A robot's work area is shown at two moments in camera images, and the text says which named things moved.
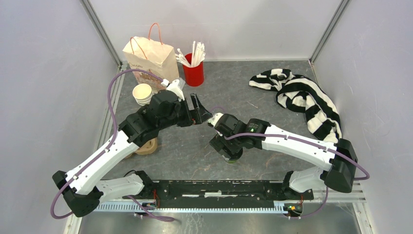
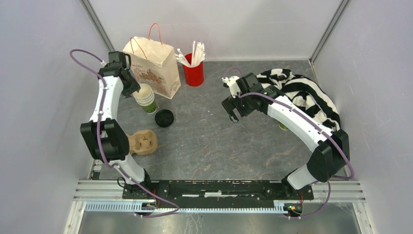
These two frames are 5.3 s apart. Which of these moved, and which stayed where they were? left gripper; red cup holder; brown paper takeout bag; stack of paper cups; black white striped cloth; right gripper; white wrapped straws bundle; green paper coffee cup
Moved: left gripper; green paper coffee cup; right gripper
Stayed: brown paper takeout bag; black white striped cloth; white wrapped straws bundle; stack of paper cups; red cup holder
